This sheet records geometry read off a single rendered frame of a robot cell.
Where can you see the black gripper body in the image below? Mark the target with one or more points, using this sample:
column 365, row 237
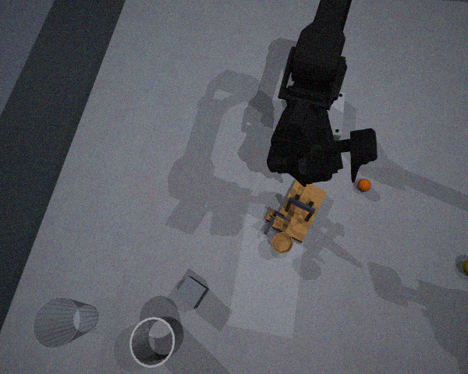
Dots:
column 362, row 146

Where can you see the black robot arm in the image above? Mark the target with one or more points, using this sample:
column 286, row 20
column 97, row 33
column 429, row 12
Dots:
column 318, row 70

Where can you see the brown ball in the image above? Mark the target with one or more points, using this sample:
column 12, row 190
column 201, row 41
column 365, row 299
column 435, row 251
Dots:
column 363, row 185

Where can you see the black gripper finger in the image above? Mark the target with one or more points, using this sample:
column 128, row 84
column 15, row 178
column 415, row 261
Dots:
column 294, row 171
column 354, row 169

